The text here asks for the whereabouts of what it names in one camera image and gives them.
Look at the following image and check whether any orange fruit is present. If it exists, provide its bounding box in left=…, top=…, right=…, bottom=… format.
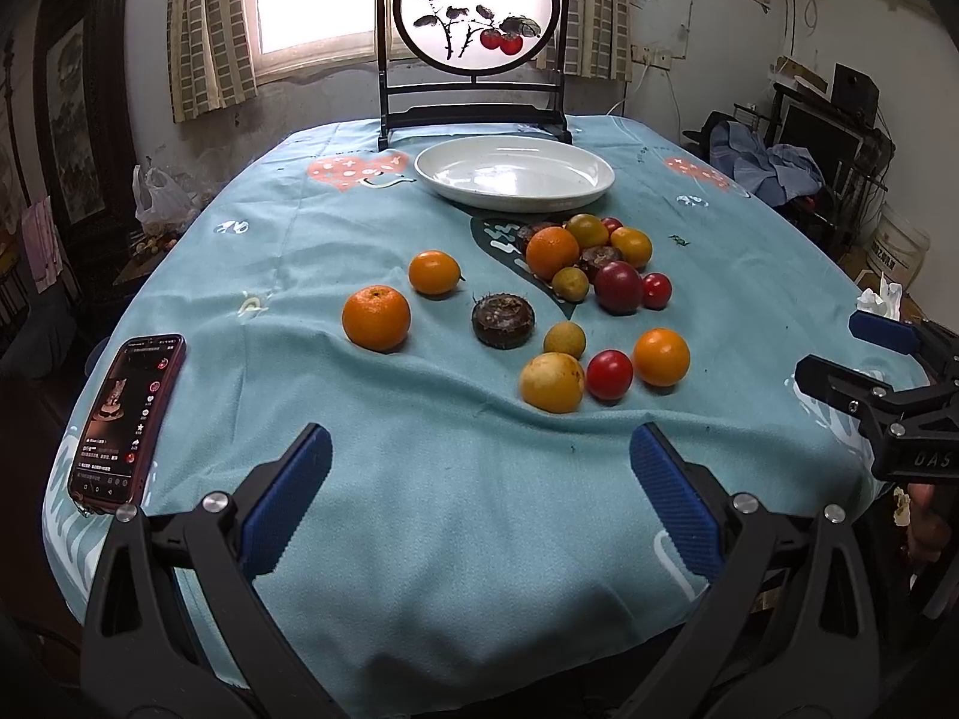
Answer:
left=632, top=328, right=691, bottom=388

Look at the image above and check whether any dark water chestnut back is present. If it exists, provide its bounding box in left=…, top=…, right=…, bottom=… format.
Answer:
left=515, top=221, right=554, bottom=255

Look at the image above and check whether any framed wall picture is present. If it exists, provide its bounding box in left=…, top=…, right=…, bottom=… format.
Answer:
left=34, top=0, right=105, bottom=226

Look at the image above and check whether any large yellow passion fruit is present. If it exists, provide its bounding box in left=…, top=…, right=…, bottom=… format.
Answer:
left=518, top=352, right=585, bottom=414

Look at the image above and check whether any smartphone with red case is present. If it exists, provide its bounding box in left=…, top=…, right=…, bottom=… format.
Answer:
left=68, top=334, right=187, bottom=515

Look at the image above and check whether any black shelf rack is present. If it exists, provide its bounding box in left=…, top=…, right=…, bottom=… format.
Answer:
left=765, top=64, right=895, bottom=260

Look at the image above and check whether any pink hanging cloth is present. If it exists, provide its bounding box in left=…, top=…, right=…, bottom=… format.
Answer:
left=21, top=197, right=64, bottom=294

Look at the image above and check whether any small yellow-green fruit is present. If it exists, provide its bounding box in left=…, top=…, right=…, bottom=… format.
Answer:
left=551, top=266, right=590, bottom=304

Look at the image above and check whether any large orange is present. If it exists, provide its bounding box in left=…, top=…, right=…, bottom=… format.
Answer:
left=525, top=226, right=580, bottom=281
left=342, top=284, right=411, bottom=352

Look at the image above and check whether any round painted screen on stand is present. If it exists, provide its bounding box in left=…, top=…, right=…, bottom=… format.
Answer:
left=374, top=0, right=572, bottom=148

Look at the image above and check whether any small orange tangerine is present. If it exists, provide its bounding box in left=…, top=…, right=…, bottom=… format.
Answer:
left=408, top=250, right=462, bottom=297

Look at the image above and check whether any right checked curtain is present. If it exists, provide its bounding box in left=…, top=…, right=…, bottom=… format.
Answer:
left=562, top=0, right=632, bottom=83

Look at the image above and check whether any light blue patterned tablecloth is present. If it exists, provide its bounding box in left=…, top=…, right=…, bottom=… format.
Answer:
left=40, top=113, right=927, bottom=719

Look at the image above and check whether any dark red plum tomato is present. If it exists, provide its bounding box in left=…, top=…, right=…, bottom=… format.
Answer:
left=593, top=261, right=642, bottom=315

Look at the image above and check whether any white plastic bucket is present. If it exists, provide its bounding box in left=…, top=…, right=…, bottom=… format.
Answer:
left=866, top=201, right=931, bottom=289

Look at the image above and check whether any small yellow round fruit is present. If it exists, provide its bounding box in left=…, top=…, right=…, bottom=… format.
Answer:
left=543, top=321, right=587, bottom=359

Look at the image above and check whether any crumpled white tissue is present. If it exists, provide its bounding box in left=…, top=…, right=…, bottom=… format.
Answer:
left=857, top=274, right=904, bottom=321

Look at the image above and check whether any white plastic bag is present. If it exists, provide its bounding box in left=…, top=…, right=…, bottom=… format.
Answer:
left=132, top=164, right=200, bottom=235

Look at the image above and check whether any yellow-green tomato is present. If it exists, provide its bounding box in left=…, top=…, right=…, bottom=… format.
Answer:
left=566, top=213, right=610, bottom=249

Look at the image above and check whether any person's right hand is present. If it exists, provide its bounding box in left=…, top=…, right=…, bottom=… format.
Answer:
left=907, top=484, right=956, bottom=563

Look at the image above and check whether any small red tomato back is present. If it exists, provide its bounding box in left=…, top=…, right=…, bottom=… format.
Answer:
left=601, top=217, right=623, bottom=234

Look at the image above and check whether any dark water chestnut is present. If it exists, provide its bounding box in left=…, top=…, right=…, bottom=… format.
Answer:
left=575, top=245, right=623, bottom=284
left=471, top=292, right=535, bottom=351
left=515, top=221, right=554, bottom=255

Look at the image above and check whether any red cherry tomato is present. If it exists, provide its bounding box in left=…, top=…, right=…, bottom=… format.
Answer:
left=587, top=349, right=634, bottom=403
left=642, top=273, right=673, bottom=310

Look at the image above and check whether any orange-yellow tomato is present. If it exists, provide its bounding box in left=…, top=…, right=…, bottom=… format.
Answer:
left=610, top=226, right=653, bottom=270

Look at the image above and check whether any checked curtain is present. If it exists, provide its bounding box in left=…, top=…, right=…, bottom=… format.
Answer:
left=562, top=0, right=632, bottom=83
left=166, top=0, right=257, bottom=123

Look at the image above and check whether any blue cloth pile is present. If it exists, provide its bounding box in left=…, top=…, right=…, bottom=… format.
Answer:
left=708, top=120, right=826, bottom=208

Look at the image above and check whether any white oval plate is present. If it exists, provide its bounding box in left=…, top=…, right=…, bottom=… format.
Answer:
left=413, top=135, right=616, bottom=215

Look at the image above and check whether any red cherry tomato front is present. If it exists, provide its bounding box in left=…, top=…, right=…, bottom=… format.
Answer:
left=587, top=349, right=634, bottom=403

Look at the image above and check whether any left checked curtain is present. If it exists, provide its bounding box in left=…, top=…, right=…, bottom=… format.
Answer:
left=166, top=0, right=257, bottom=123

